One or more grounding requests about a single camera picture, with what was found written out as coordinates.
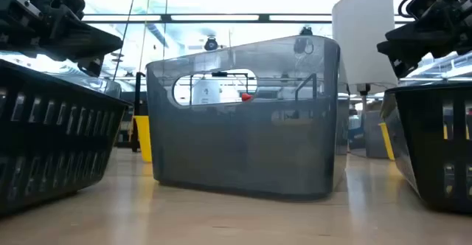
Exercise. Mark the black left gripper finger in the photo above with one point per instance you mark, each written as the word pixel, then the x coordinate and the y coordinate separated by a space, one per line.
pixel 88 42
pixel 90 67

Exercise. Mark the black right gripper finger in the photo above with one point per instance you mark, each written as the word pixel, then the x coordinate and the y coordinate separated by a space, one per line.
pixel 402 58
pixel 414 36

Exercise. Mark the translucent grey plastic bin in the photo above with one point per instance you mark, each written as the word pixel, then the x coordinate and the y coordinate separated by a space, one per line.
pixel 239 149
pixel 99 84

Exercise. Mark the black slotted plastic basket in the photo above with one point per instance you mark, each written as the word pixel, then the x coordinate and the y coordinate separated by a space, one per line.
pixel 435 152
pixel 55 145

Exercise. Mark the white round pillar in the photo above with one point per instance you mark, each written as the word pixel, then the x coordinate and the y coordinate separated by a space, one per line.
pixel 363 38

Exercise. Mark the black monitor screen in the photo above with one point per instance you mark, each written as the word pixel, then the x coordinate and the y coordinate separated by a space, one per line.
pixel 129 103

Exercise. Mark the white cylindrical tank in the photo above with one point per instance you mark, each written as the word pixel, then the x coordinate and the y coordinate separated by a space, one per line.
pixel 205 92

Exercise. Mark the red desk lamp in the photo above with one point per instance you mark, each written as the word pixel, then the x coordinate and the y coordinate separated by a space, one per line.
pixel 246 97

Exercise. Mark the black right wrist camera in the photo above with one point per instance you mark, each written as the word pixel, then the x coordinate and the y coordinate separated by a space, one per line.
pixel 422 3

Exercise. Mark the black frame wooden shelf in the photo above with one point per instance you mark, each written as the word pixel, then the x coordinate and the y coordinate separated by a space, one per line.
pixel 137 127

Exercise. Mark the black ceiling camera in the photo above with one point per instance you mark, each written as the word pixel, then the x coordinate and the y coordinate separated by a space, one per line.
pixel 211 44

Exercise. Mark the black background rig frame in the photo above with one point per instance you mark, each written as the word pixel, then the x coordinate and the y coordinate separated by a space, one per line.
pixel 221 74

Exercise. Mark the black overhead frame bar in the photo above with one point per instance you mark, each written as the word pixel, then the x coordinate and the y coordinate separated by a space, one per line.
pixel 221 17

